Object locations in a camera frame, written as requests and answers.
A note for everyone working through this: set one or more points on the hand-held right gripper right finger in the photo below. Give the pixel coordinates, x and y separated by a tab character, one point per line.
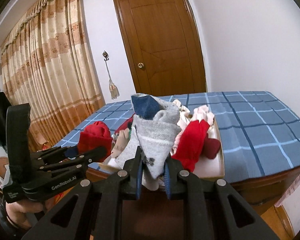
167	180

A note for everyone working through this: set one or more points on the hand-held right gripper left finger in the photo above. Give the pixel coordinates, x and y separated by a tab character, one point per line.
139	175

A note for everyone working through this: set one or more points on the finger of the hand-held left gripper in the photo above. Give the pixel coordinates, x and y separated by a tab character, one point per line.
71	152
95	153

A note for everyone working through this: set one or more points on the red sock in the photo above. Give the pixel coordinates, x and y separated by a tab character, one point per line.
95	140
190	142

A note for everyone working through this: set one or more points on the beige underwear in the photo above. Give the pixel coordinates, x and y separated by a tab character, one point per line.
120	146

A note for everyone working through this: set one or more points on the grey white underwear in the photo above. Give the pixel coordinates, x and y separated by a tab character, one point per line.
152	135

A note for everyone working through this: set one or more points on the beige cardboard box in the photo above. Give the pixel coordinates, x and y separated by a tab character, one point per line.
210	166

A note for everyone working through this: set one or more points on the pale pink underwear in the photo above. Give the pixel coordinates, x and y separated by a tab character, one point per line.
181	115

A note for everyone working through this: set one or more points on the person's left forearm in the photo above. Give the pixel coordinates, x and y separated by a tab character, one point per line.
31	223

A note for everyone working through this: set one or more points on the maroon underwear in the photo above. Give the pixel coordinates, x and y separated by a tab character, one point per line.
212	148

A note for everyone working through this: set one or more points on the person's left hand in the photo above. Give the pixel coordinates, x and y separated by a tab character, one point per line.
22	211

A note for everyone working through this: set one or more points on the curtain tassel tieback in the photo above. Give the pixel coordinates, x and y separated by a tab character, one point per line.
113	90

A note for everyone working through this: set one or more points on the beige patterned curtain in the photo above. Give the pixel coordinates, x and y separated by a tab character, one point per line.
52	67

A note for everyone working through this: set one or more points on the dark wooden desk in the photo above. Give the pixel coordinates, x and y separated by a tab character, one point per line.
252	187

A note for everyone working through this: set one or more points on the blue checked tablecloth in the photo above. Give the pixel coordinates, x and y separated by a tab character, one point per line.
252	130

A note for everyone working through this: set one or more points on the brass door knob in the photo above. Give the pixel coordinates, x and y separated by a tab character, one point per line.
140	65

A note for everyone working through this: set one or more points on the pink cloth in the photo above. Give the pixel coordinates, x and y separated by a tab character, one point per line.
293	187

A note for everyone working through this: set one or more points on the wooden door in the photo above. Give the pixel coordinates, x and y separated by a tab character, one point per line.
162	42

